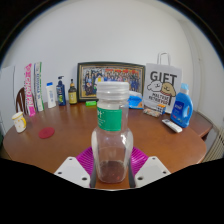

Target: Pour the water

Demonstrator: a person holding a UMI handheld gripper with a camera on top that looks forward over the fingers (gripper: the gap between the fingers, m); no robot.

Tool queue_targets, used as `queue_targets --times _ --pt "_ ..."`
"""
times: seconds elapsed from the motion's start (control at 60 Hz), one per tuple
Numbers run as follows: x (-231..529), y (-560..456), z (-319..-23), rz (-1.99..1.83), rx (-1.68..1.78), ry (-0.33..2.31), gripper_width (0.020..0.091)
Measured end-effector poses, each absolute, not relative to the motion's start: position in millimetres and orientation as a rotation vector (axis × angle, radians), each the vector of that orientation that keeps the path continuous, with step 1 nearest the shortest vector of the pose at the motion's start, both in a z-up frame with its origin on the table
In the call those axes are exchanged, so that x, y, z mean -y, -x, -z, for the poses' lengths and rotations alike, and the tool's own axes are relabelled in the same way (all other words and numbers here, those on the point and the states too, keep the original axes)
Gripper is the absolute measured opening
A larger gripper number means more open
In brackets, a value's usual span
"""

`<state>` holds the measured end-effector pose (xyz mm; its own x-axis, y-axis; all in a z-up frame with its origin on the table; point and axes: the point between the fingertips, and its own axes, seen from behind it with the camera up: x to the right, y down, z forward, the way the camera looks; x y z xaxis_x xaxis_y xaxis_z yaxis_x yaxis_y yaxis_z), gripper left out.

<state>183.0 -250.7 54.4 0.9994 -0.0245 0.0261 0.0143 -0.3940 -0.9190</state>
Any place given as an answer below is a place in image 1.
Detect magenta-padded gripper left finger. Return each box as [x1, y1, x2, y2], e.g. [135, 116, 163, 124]
[53, 146, 98, 189]

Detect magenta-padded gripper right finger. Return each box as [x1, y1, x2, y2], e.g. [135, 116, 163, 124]
[128, 146, 172, 189]

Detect clear plastic bottle green label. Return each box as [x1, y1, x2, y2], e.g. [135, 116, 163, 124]
[90, 81, 134, 184]

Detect flat round red coaster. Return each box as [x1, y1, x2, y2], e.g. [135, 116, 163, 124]
[38, 126, 56, 140]

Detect white handheld thermometer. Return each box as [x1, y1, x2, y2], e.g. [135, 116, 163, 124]
[161, 118, 184, 134]

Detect small snack packet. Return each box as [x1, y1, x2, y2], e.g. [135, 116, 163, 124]
[142, 107, 162, 118]

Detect small puzzle cube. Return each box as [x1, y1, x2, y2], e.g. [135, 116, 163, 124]
[156, 103, 167, 116]

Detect white radiator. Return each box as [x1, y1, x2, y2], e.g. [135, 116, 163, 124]
[203, 126, 224, 164]

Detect blue detergent bottle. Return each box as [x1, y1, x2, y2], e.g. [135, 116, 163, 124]
[170, 83, 194, 129]

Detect amber pump bottle yellow label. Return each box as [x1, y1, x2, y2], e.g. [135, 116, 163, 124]
[67, 78, 78, 106]

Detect dark blue pump bottle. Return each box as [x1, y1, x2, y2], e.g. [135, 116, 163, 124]
[55, 75, 67, 107]

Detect white lotion bottle blue cap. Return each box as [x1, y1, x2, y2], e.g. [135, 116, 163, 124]
[45, 81, 57, 109]

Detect white paper gift bag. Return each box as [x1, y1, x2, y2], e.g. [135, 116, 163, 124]
[143, 52, 183, 115]

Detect dark wooden chair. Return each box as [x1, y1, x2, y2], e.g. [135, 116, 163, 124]
[14, 86, 29, 116]

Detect white blue shuttlecock tube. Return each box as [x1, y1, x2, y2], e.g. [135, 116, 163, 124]
[33, 61, 45, 113]

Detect framed group photo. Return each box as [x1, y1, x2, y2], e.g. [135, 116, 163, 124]
[76, 61, 147, 103]

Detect white refrigerator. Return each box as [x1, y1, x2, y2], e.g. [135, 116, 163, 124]
[0, 64, 16, 134]

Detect white mug yellow handle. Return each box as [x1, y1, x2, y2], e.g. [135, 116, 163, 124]
[11, 111, 28, 134]

